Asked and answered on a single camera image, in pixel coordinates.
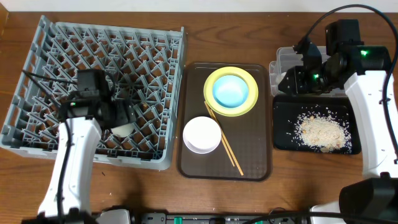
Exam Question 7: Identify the rice food scraps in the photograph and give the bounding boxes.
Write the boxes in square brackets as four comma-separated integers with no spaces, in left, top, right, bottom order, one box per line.
[283,105,353,154]

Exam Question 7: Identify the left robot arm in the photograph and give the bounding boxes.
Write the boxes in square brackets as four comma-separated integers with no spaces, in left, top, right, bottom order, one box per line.
[38,69,136,223]

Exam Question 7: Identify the brown serving tray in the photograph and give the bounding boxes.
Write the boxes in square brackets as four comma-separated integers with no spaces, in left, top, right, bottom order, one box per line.
[177,62,274,182]

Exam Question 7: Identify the black waste tray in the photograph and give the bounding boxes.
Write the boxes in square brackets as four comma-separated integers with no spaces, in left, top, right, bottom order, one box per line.
[273,95,361,155]

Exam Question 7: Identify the small white cup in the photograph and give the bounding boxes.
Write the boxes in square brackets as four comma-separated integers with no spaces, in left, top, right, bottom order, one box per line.
[111,123,134,138]

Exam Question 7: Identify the white paper napkin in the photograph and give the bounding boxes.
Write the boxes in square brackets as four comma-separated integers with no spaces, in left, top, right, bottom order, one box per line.
[275,72,286,85]

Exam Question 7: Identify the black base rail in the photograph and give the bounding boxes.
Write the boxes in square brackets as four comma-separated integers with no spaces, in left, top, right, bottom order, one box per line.
[93,208,398,224]

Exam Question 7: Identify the pink bowl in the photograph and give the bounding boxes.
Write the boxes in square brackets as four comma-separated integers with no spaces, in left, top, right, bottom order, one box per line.
[183,116,221,154]

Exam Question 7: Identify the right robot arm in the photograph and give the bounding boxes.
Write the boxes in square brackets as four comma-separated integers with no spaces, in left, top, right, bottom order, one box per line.
[278,19,397,223]

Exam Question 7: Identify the clear plastic waste bin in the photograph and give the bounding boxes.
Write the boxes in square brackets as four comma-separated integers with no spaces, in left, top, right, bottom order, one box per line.
[269,46,347,98]

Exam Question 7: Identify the light blue bowl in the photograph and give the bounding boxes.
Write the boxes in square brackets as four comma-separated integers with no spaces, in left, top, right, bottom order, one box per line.
[212,75,249,108]

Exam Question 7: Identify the yellow round plate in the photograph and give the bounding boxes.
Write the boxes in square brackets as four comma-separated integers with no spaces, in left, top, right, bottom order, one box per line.
[203,66,259,117]

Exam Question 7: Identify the grey plastic dish rack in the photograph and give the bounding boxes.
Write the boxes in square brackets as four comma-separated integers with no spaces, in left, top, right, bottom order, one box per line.
[1,17,187,170]

